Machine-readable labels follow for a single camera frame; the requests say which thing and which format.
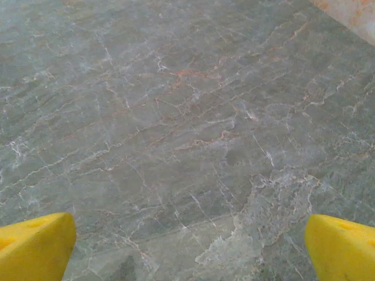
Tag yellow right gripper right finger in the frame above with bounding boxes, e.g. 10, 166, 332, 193
304, 214, 375, 281

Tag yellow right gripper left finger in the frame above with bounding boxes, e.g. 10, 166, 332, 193
0, 212, 77, 281

